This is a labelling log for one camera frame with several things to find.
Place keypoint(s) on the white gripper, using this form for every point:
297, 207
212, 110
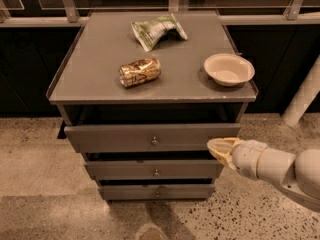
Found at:
246, 159

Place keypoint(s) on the grey top drawer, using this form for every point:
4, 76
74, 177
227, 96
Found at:
147, 137

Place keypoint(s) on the grey drawer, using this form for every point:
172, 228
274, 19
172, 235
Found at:
147, 137
154, 169
157, 192

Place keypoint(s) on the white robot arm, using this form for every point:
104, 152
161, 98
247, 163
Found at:
296, 176

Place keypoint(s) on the grey drawer cabinet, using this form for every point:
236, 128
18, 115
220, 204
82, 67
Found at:
87, 90

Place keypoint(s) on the grey bottom drawer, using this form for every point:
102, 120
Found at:
157, 192

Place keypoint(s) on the grey middle drawer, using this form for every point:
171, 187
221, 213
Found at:
154, 169

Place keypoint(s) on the white paper bowl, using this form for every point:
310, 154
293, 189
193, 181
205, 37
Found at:
229, 69

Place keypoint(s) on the gold crushed soda can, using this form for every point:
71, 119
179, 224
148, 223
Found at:
139, 72

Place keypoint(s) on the green white chip bag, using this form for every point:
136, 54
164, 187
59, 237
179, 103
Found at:
149, 33

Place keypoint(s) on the metal railing frame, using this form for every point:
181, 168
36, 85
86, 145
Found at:
231, 12

